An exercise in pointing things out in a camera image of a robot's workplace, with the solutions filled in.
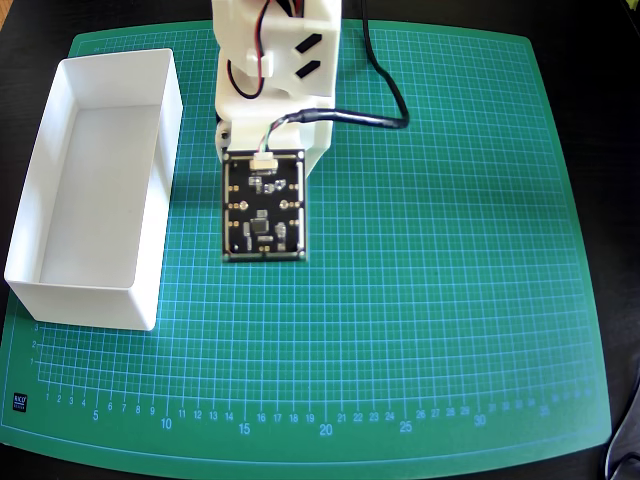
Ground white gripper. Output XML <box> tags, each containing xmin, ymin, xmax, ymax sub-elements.
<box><xmin>214</xmin><ymin>92</ymin><xmax>334</xmax><ymax>182</ymax></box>

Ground green cutting mat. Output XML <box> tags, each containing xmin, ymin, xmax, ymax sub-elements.
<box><xmin>0</xmin><ymin>18</ymin><xmax>614</xmax><ymax>480</ymax></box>

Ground white rectangular plastic bin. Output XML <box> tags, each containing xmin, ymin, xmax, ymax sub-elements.
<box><xmin>3</xmin><ymin>47</ymin><xmax>184</xmax><ymax>332</ymax></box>

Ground black camera cable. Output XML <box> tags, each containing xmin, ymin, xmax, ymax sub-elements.
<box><xmin>259</xmin><ymin>0</ymin><xmax>411</xmax><ymax>157</ymax></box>

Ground red and black servo wires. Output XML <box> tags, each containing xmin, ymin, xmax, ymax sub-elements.
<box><xmin>226</xmin><ymin>0</ymin><xmax>307</xmax><ymax>100</ymax></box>

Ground black camera circuit board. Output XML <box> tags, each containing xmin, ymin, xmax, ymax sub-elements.
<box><xmin>220</xmin><ymin>148</ymin><xmax>309</xmax><ymax>264</ymax></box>

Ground grey cable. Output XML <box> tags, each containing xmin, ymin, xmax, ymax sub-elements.
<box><xmin>602</xmin><ymin>359</ymin><xmax>640</xmax><ymax>480</ymax></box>

